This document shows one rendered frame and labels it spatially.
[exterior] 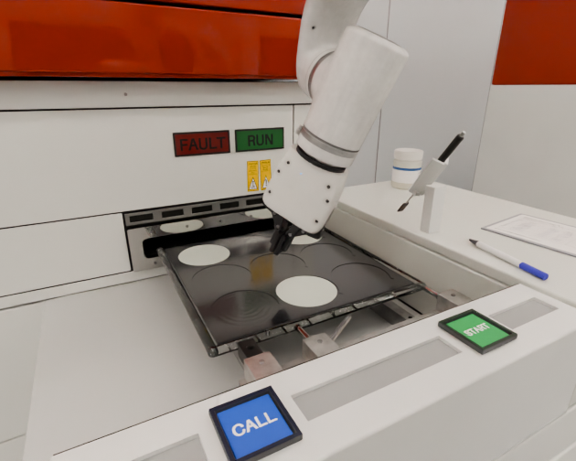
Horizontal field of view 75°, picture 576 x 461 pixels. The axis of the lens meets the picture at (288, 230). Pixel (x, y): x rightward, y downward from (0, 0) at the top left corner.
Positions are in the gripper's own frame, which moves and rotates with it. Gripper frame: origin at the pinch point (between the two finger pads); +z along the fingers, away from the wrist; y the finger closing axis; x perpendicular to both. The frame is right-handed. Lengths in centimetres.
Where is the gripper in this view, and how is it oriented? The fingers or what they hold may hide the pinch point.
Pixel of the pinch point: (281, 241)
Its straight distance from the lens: 60.4
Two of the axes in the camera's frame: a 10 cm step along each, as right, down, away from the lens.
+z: -3.8, 7.8, 4.9
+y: 8.2, 5.3, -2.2
